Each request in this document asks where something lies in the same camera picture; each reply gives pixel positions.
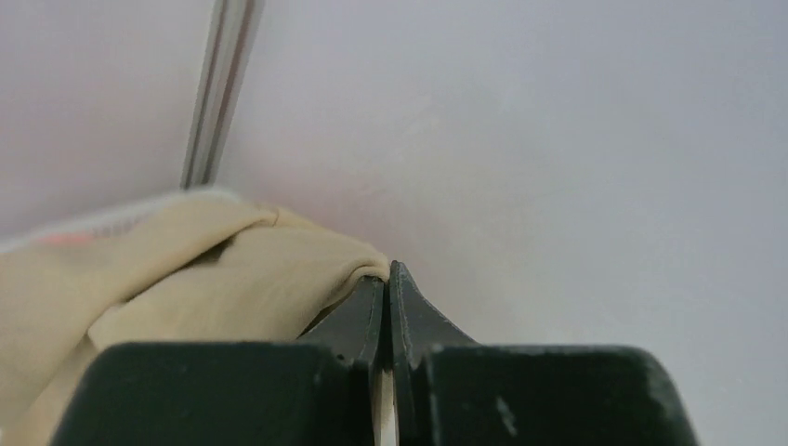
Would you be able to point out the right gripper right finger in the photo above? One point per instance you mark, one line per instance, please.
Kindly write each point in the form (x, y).
(417, 327)

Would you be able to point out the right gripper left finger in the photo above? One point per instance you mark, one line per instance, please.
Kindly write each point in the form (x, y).
(352, 332)

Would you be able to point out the right corner aluminium post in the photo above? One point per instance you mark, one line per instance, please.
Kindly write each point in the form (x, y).
(232, 33)

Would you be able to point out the beige t shirt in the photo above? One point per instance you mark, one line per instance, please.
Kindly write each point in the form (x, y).
(204, 268)

